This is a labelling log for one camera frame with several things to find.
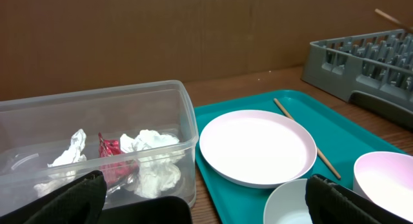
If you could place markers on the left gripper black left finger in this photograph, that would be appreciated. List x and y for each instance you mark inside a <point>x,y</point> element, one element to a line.
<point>80,201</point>

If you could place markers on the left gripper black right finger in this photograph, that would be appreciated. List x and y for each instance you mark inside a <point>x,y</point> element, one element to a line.
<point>330,203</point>

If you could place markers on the small white napkin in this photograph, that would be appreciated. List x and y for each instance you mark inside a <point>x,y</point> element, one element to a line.
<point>71,155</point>

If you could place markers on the grey bowl of rice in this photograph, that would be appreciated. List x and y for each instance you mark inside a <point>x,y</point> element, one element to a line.
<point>287,205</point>

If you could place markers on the red snack wrapper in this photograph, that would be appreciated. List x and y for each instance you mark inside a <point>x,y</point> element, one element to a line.
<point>115,173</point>

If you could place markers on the wooden chopstick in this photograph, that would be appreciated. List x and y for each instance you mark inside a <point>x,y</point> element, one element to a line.
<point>393,20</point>
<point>319,152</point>

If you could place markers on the white shallow bowl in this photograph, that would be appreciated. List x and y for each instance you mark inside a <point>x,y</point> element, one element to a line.
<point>385,178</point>

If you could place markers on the grey dishwasher rack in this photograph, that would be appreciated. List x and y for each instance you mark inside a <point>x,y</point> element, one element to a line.
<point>373,71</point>

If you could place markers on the white round plate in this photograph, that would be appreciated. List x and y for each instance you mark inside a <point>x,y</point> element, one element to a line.
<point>257,148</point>

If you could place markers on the clear plastic bin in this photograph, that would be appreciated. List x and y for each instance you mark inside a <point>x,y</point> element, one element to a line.
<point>35,131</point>

